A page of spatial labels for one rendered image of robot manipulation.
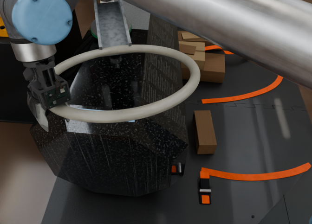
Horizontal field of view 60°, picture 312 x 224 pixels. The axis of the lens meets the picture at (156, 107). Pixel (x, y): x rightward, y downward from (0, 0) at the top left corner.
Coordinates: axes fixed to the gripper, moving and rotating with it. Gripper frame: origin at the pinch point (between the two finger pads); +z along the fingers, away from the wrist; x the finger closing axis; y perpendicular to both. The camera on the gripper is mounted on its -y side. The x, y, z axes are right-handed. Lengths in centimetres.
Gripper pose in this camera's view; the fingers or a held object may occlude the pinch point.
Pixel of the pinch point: (55, 121)
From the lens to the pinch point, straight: 80.6
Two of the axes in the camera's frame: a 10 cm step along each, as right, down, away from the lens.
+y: 6.6, 3.8, -6.5
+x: 7.5, -3.9, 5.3
